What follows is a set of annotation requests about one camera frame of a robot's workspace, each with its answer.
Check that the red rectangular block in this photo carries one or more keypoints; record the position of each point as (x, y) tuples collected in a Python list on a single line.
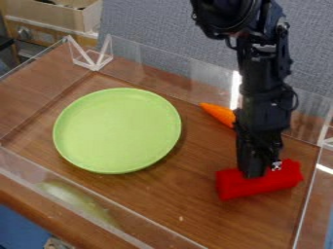
[(233, 185)]

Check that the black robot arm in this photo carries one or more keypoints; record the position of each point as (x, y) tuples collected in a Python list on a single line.
[(253, 28)]

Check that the orange toy carrot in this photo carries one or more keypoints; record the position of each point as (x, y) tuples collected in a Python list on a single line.
[(221, 113)]

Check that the green round plate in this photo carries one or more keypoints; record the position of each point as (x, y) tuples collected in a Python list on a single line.
[(116, 130)]

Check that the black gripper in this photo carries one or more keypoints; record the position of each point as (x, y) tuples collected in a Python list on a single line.
[(262, 118)]

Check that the clear acrylic tray walls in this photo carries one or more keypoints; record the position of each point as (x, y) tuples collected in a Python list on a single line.
[(162, 207)]

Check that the cardboard box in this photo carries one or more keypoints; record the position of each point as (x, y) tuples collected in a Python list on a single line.
[(77, 15)]

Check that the clear acrylic corner bracket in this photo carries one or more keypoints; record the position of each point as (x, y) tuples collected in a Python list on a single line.
[(89, 58)]

